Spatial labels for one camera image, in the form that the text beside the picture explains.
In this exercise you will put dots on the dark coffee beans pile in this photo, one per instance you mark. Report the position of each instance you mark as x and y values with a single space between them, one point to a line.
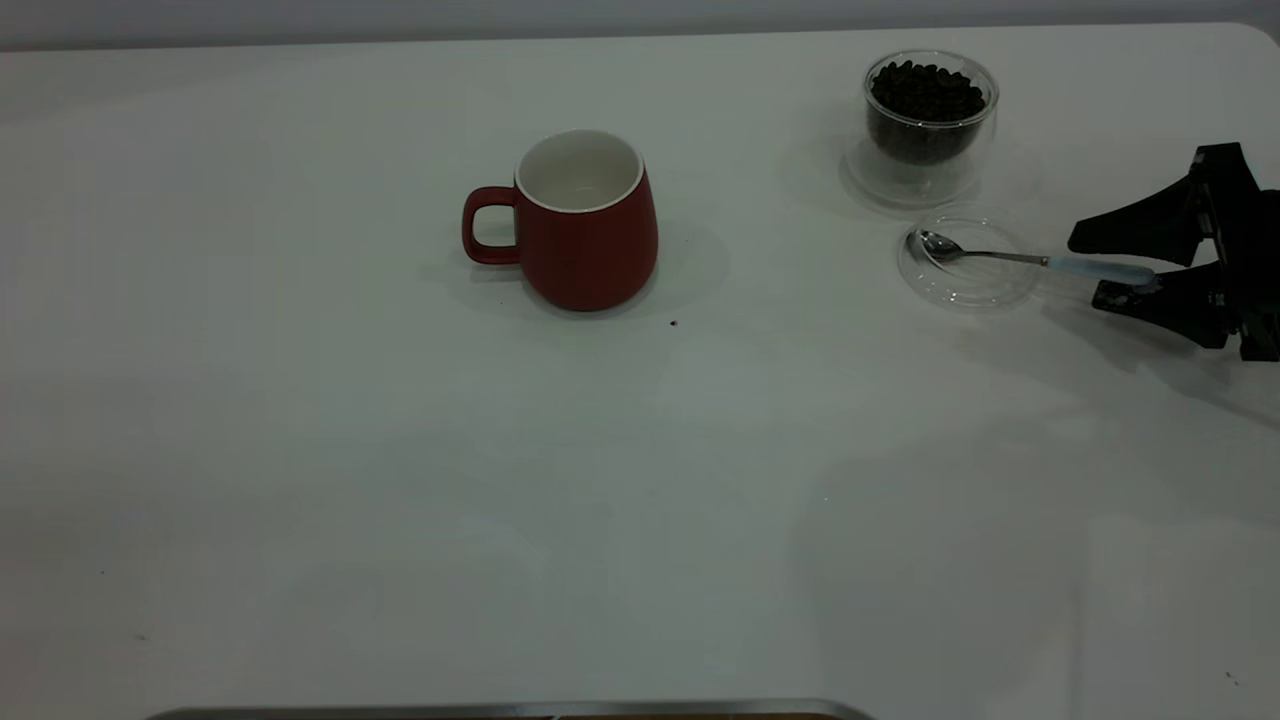
925 105

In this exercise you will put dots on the grey metal frame edge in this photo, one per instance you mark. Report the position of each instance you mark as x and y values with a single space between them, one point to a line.
500 710

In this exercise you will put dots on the clear round glass lid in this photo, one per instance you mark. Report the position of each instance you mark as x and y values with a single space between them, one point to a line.
985 290

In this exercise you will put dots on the red ceramic mug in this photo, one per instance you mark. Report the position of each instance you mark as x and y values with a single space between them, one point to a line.
590 250

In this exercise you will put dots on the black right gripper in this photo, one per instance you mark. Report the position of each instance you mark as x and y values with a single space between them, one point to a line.
1250 260

